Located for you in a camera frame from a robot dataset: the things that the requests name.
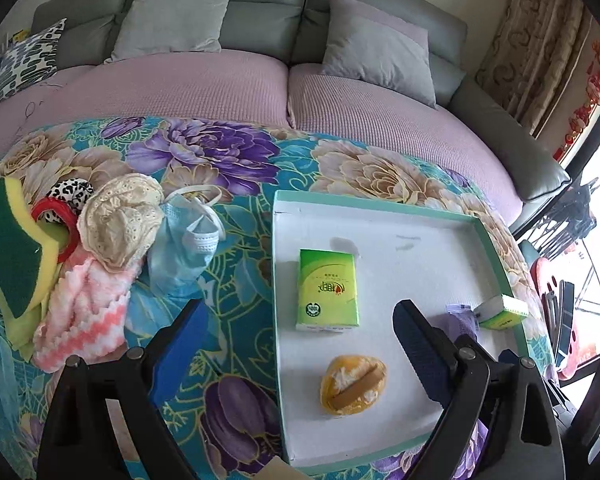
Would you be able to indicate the red tape roll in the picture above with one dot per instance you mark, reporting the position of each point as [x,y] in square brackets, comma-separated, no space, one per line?
[55,210]

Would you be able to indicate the black white patterned pillow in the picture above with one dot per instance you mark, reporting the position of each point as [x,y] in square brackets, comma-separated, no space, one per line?
[31,61]

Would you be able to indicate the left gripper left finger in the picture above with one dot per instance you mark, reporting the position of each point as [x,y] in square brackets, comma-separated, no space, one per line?
[78,439]

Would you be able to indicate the blue face mask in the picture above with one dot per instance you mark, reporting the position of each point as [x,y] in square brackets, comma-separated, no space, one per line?
[186,241]

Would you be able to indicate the purple tissue pack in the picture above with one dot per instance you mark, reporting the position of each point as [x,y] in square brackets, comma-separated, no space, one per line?
[457,320]

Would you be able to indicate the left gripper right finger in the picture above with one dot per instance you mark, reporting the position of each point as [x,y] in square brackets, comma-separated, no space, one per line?
[507,395]

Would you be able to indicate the leopard print scrunchie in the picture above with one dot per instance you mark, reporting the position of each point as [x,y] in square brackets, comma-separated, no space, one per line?
[74,192]

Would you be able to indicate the pink sofa cover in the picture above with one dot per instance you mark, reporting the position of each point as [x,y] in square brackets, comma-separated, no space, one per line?
[251,87]

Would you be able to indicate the gray sofa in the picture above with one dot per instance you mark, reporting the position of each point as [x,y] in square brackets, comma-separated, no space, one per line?
[295,32]

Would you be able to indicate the pink white fluffy towel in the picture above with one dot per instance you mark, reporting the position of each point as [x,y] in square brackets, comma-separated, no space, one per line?
[85,313]

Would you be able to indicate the cream lace scrunchie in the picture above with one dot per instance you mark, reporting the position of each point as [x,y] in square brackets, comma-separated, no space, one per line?
[120,221]

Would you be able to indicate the green yellow scouring sponge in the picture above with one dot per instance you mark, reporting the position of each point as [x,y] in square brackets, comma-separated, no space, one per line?
[28,255]

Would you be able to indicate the white tray teal rim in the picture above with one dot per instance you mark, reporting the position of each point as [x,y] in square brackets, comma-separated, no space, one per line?
[432,257]

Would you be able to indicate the gray pink throw pillow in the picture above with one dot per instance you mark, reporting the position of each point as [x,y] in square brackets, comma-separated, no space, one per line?
[370,45]

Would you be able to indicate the small green white box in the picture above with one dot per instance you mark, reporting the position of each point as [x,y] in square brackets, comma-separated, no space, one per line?
[501,312]

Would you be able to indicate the green tissue pack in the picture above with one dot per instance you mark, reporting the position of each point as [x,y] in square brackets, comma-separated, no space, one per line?
[327,292]

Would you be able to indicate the floral blue blanket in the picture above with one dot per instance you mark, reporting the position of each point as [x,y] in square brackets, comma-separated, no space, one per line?
[224,416]

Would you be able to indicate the beige patterned curtain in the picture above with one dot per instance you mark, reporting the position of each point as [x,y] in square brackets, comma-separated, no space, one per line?
[532,57]

